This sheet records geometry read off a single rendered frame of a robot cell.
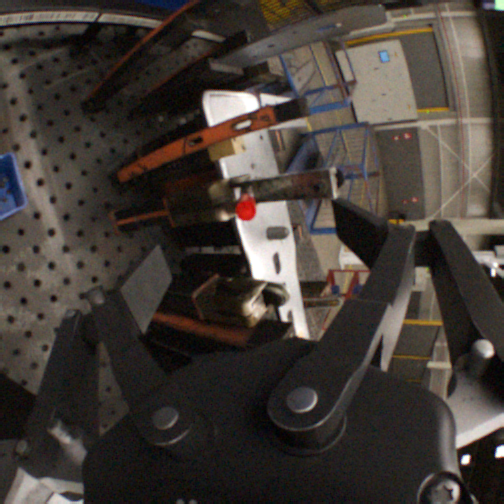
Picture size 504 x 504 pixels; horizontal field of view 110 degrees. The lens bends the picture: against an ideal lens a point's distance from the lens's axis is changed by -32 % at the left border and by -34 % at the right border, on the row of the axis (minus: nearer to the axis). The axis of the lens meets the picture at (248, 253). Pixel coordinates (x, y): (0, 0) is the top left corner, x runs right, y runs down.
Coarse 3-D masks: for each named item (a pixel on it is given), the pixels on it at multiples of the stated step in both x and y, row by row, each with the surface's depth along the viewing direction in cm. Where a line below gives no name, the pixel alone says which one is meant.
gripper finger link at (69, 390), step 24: (72, 312) 11; (72, 336) 9; (48, 360) 8; (72, 360) 8; (96, 360) 11; (48, 384) 6; (72, 384) 7; (96, 384) 9; (48, 408) 5; (72, 408) 6; (96, 408) 8; (24, 432) 4; (96, 432) 7; (24, 456) 4; (48, 456) 4
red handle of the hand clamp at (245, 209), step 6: (240, 192) 37; (246, 192) 35; (240, 198) 30; (246, 198) 29; (252, 198) 31; (240, 204) 27; (246, 204) 27; (252, 204) 27; (240, 210) 27; (246, 210) 27; (252, 210) 27; (240, 216) 28; (246, 216) 27; (252, 216) 28
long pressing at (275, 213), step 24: (216, 96) 44; (240, 96) 51; (216, 120) 44; (264, 144) 58; (216, 168) 46; (240, 168) 50; (264, 168) 58; (264, 216) 57; (288, 216) 68; (240, 240) 51; (264, 240) 57; (288, 240) 67; (264, 264) 57; (288, 264) 67; (288, 288) 67
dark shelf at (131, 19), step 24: (0, 0) 9; (24, 0) 11; (48, 0) 14; (72, 0) 16; (96, 0) 19; (120, 0) 22; (0, 24) 11; (144, 24) 28; (216, 24) 39; (240, 24) 45; (264, 24) 54
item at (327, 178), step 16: (272, 176) 36; (288, 176) 33; (304, 176) 32; (320, 176) 30; (336, 176) 33; (256, 192) 38; (272, 192) 36; (288, 192) 35; (304, 192) 33; (320, 192) 31; (336, 192) 31
